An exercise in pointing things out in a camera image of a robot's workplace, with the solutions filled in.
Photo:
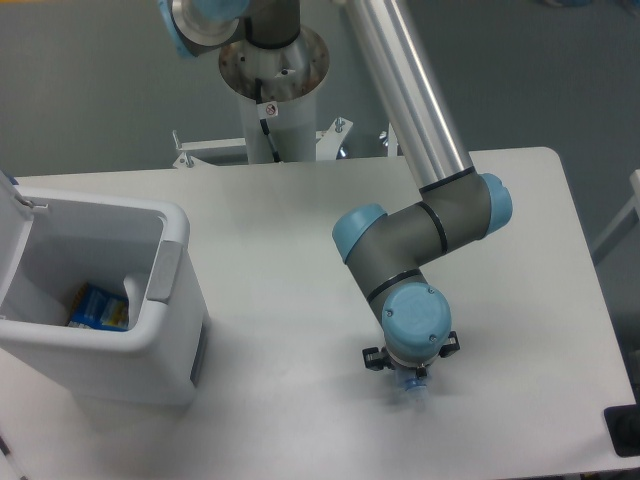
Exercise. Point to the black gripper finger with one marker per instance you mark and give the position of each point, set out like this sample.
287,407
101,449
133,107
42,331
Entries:
374,358
451,345

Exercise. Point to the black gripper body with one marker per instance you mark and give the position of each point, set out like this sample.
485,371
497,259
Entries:
409,371

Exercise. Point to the clear plastic bottle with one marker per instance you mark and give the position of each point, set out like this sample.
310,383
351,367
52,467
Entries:
411,389

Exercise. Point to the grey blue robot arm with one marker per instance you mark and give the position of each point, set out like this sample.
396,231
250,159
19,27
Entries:
384,252

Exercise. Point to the white trash can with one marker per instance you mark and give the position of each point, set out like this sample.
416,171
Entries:
52,243

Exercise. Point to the black clamp at table corner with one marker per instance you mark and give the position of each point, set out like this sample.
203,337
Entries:
623,427

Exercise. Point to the blue snack package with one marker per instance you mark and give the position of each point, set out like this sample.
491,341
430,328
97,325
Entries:
98,309

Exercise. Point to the white frame at right edge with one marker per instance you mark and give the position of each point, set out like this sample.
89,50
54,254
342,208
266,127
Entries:
619,226

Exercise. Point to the white metal frame bracket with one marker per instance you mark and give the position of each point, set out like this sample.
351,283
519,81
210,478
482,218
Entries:
222,152

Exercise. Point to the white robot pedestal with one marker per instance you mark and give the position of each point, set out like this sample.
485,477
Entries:
276,91

